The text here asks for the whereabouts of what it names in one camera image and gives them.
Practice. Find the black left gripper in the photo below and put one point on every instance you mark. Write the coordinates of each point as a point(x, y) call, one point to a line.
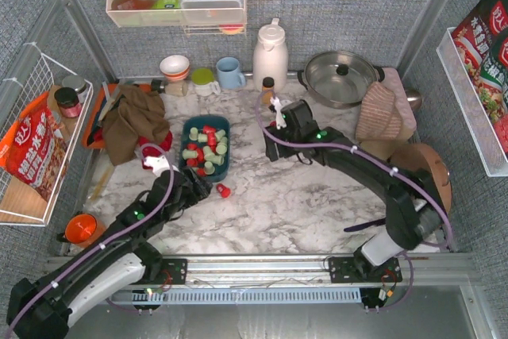
point(196, 186)

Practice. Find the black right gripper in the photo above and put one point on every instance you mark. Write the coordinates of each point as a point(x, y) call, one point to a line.
point(272, 142)

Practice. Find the green capsule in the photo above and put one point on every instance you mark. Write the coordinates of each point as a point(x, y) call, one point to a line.
point(218, 160)
point(189, 154)

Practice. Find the red cloth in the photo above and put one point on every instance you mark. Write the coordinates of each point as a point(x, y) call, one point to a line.
point(145, 147)

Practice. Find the pink striped towel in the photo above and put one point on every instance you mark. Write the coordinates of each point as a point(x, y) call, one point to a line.
point(379, 119)

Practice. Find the brown cloth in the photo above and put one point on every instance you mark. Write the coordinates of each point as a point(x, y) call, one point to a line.
point(137, 114)

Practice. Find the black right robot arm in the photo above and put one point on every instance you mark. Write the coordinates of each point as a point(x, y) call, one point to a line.
point(414, 209)

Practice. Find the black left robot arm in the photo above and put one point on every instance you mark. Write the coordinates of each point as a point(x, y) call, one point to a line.
point(122, 255)

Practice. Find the orange spice bottle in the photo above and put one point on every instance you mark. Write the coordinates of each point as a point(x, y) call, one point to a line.
point(268, 84)

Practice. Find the steel pot with lid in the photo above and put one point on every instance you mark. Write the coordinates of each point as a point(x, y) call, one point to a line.
point(339, 79)

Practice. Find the white thermos jug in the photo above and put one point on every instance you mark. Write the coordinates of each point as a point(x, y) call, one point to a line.
point(270, 57)

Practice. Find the blue mug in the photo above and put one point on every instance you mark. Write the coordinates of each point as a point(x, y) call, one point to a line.
point(229, 73)

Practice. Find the brown cardboard sheet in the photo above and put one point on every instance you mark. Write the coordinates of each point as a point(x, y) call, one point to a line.
point(383, 149)

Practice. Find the pink egg tray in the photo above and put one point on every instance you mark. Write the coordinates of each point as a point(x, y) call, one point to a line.
point(393, 83)

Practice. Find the orange tray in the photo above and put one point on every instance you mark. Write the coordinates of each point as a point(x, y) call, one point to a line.
point(92, 136)

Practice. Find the pepper grinder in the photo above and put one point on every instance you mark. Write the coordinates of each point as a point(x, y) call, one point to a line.
point(178, 88)

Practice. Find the green lid cup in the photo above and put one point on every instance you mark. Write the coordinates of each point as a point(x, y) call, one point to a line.
point(204, 82)

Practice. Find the orange cup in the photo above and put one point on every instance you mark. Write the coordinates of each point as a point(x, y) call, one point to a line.
point(83, 230)

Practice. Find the white orange bowl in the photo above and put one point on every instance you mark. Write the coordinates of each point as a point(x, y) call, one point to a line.
point(175, 67)

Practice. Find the round wooden board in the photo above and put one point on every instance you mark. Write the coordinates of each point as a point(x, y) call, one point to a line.
point(421, 156)

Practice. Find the red lid jar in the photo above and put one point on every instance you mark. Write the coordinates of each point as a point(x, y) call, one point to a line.
point(68, 102)

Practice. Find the clear plastic containers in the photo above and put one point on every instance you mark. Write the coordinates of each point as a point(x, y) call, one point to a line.
point(212, 12)

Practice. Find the silver lid jar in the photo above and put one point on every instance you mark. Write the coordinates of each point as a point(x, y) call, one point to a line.
point(75, 82)

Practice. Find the red snack bag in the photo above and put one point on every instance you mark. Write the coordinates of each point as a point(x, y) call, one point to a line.
point(31, 151)

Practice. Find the red seasoning packet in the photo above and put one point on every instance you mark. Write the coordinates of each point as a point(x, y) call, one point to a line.
point(481, 41)

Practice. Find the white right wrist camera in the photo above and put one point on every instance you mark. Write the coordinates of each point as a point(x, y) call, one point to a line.
point(277, 106)

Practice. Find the purple handled knife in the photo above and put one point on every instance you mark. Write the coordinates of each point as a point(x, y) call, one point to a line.
point(362, 226)

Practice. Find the white wire basket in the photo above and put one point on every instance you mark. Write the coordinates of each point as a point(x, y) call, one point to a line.
point(20, 204)

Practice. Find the white mesh wall basket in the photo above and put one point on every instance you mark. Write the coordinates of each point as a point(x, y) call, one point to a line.
point(480, 128)

